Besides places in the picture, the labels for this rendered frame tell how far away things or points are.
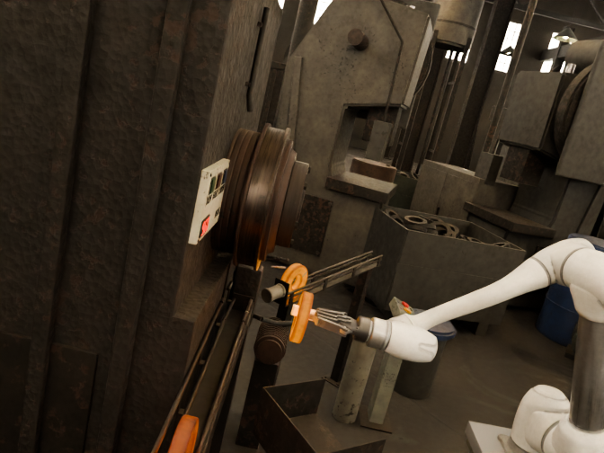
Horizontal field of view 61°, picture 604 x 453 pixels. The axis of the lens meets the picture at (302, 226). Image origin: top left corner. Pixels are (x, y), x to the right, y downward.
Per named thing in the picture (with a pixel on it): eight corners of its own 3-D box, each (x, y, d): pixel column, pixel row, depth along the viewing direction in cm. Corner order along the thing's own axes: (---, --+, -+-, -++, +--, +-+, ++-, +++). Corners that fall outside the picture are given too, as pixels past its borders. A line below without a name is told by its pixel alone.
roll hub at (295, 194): (271, 255, 157) (292, 165, 150) (279, 233, 184) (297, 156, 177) (289, 259, 157) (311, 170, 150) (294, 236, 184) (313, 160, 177)
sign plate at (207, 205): (188, 243, 122) (201, 169, 118) (210, 219, 147) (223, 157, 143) (197, 245, 122) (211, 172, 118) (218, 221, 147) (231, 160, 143)
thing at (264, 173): (226, 287, 149) (261, 127, 138) (249, 244, 195) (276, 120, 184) (248, 292, 149) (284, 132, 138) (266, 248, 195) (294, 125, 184)
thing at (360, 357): (332, 421, 250) (359, 324, 238) (332, 406, 262) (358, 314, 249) (356, 426, 250) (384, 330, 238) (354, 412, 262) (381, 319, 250)
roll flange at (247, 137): (193, 279, 149) (225, 118, 138) (224, 237, 195) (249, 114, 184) (226, 287, 149) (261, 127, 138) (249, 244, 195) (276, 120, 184)
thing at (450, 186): (432, 250, 653) (458, 166, 627) (485, 285, 553) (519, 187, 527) (396, 245, 635) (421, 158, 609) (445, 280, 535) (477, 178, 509)
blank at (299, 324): (300, 306, 144) (312, 309, 144) (305, 281, 159) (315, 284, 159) (286, 350, 150) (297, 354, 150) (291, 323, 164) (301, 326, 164)
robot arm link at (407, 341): (386, 356, 149) (377, 350, 162) (437, 370, 149) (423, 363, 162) (395, 319, 150) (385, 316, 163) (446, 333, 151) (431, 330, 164)
